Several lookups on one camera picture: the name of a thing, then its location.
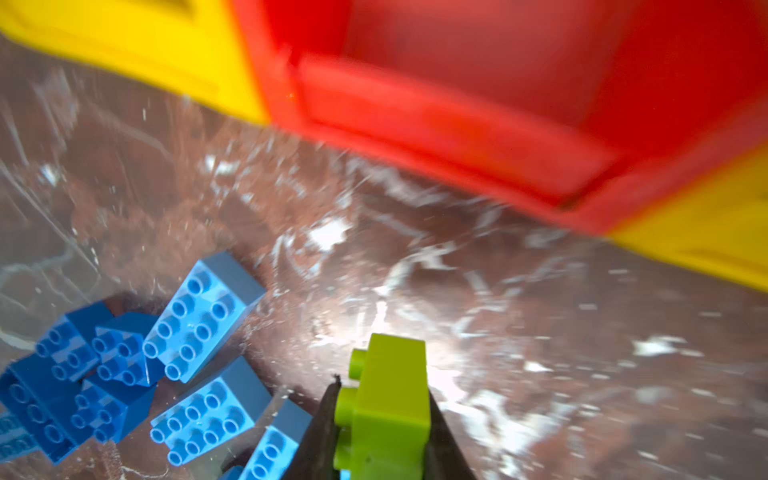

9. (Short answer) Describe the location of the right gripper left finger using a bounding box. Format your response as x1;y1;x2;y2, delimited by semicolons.
282;375;342;480

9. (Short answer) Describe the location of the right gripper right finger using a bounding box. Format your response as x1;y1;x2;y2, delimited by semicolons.
427;393;476;480

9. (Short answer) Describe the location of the green lego brick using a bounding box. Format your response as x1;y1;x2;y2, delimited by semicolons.
333;334;431;479

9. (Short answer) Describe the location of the light blue lego plate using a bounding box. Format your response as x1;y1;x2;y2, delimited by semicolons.
150;356;272;467

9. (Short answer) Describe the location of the light blue lego top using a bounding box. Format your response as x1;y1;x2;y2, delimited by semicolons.
142;252;266;383

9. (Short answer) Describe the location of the dark blue lego brick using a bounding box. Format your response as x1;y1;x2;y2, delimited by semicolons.
1;354;90;465

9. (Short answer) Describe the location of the right yellow bin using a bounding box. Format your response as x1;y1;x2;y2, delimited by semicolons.
610;145;767;291

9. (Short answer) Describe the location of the yellow bin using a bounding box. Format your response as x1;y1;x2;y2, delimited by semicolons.
1;0;270;125
610;145;767;291

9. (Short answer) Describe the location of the red bin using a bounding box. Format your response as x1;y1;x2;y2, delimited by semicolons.
233;1;767;233

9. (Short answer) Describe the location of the left yellow bin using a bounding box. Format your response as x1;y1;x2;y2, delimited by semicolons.
1;0;270;125

